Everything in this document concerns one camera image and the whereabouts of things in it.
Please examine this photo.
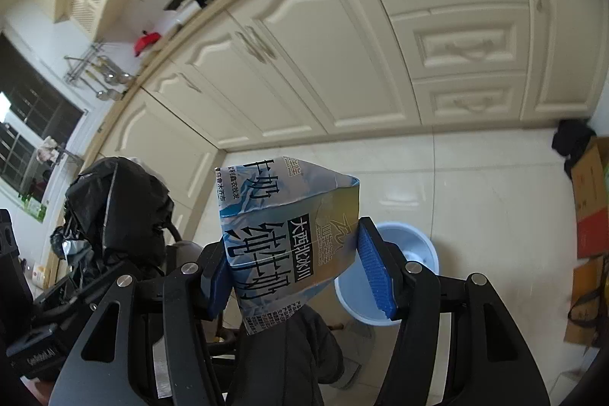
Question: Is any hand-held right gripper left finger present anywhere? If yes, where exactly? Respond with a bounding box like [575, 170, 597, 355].
[50, 242, 236, 406]

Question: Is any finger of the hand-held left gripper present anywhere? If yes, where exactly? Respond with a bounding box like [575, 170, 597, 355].
[0, 209, 30, 341]

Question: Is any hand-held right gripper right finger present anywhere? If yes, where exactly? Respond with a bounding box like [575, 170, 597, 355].
[357, 217, 555, 406]

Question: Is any blue white milk carton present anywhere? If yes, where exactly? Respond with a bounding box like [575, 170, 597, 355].
[212, 156, 361, 336]

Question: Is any black trash bag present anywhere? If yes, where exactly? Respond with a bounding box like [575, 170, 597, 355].
[50, 156, 174, 288]

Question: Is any blue plastic bucket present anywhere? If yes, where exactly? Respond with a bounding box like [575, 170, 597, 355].
[334, 221, 438, 327]

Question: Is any green white box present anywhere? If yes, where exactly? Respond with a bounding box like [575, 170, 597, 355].
[20, 192, 48, 222]

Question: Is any person's dark coat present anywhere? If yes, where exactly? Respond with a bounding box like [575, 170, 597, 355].
[237, 305, 344, 406]

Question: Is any dark kitchen window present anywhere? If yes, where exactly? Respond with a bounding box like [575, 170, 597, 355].
[0, 30, 87, 207]

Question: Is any hanging metal ladle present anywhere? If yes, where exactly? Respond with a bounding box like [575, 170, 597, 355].
[86, 70, 109, 100]
[107, 56, 132, 83]
[95, 59, 120, 84]

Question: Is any brown cardboard box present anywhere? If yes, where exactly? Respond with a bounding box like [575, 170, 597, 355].
[564, 256, 609, 347]
[570, 137, 609, 259]

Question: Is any cream kitchen base cabinet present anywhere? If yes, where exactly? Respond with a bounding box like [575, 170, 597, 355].
[97, 0, 609, 217]

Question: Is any metal utensil rack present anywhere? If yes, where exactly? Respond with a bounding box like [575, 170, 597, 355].
[64, 43, 136, 100]

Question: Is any red pot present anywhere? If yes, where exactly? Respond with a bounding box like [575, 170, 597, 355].
[134, 31, 161, 57]

